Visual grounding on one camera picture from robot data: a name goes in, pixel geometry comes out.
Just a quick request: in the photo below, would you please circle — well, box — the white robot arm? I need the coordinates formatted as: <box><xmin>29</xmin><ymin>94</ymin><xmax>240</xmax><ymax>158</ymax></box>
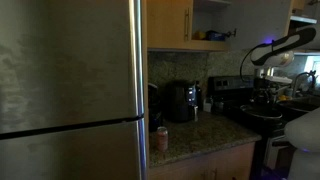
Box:
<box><xmin>248</xmin><ymin>26</ymin><xmax>320</xmax><ymax>180</ymax></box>

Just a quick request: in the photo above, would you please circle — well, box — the dark glass bottle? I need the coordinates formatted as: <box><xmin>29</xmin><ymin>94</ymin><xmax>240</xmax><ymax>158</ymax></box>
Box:
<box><xmin>195</xmin><ymin>81</ymin><xmax>203</xmax><ymax>110</ymax></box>

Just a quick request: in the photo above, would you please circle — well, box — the small white container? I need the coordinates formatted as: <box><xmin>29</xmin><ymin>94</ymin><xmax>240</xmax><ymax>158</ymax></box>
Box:
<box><xmin>203</xmin><ymin>98</ymin><xmax>212</xmax><ymax>112</ymax></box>

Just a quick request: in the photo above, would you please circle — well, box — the pink soda can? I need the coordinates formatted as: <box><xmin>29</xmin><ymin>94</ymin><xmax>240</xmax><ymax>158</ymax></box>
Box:
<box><xmin>157</xmin><ymin>126</ymin><xmax>168</xmax><ymax>152</ymax></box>

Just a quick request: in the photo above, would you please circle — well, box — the wooden upper cabinet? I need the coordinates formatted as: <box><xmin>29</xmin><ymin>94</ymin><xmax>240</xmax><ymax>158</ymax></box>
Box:
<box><xmin>146</xmin><ymin>0</ymin><xmax>228</xmax><ymax>51</ymax></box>

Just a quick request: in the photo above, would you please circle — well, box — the wooden cabinet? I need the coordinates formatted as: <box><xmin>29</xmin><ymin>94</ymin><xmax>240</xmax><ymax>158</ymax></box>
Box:
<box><xmin>146</xmin><ymin>0</ymin><xmax>228</xmax><ymax>51</ymax></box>
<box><xmin>148</xmin><ymin>143</ymin><xmax>255</xmax><ymax>180</ymax></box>

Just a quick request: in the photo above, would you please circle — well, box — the stainless steel refrigerator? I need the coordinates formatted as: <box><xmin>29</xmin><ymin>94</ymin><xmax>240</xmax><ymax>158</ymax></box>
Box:
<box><xmin>0</xmin><ymin>0</ymin><xmax>147</xmax><ymax>180</ymax></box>

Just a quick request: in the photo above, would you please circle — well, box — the black frying pan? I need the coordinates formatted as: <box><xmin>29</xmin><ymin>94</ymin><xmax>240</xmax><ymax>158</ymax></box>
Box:
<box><xmin>240</xmin><ymin>105</ymin><xmax>282</xmax><ymax>119</ymax></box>

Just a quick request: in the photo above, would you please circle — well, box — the black stove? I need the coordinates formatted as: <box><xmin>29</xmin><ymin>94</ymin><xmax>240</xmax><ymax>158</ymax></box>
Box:
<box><xmin>207</xmin><ymin>76</ymin><xmax>292</xmax><ymax>180</ymax></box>

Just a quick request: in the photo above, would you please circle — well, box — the wooden lower cabinet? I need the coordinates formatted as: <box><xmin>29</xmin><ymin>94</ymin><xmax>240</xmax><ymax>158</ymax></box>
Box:
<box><xmin>148</xmin><ymin>143</ymin><xmax>255</xmax><ymax>180</ymax></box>

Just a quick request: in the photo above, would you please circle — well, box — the kitchen sink faucet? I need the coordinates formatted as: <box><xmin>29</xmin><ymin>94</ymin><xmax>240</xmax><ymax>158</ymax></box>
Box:
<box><xmin>292</xmin><ymin>70</ymin><xmax>316</xmax><ymax>98</ymax></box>

